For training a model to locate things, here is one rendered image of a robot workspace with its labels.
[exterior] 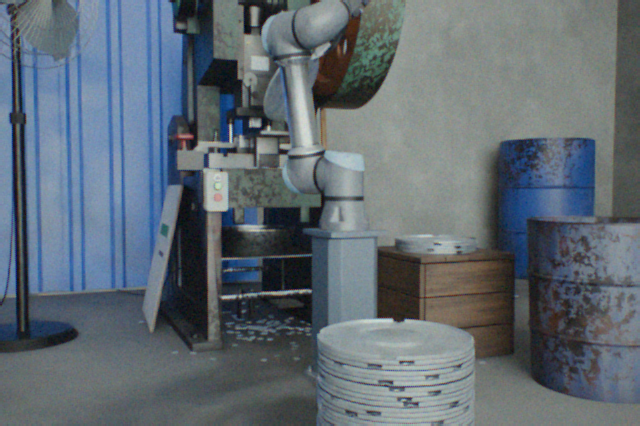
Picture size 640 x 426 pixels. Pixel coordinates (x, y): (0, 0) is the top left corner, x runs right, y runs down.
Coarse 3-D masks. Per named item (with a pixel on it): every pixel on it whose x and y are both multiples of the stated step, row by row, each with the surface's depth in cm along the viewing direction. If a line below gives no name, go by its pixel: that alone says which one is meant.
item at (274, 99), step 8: (312, 64) 221; (312, 72) 225; (272, 80) 206; (280, 80) 210; (312, 80) 229; (272, 88) 209; (280, 88) 213; (272, 96) 212; (280, 96) 217; (264, 104) 212; (272, 104) 216; (280, 104) 220; (272, 112) 219; (280, 112) 224
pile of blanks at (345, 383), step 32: (320, 352) 112; (320, 384) 112; (352, 384) 103; (384, 384) 104; (416, 384) 101; (448, 384) 103; (320, 416) 112; (352, 416) 106; (384, 416) 102; (416, 416) 101; (448, 416) 103
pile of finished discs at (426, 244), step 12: (396, 240) 218; (408, 240) 219; (420, 240) 218; (432, 240) 215; (444, 240) 215; (456, 240) 217; (468, 240) 218; (408, 252) 211; (420, 252) 208; (432, 252) 207; (444, 252) 206; (456, 252) 208; (468, 252) 209
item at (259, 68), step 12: (252, 36) 240; (252, 48) 241; (252, 60) 241; (264, 60) 243; (252, 72) 241; (264, 72) 243; (240, 84) 241; (252, 84) 239; (264, 84) 243; (240, 96) 242; (252, 96) 238; (264, 96) 240
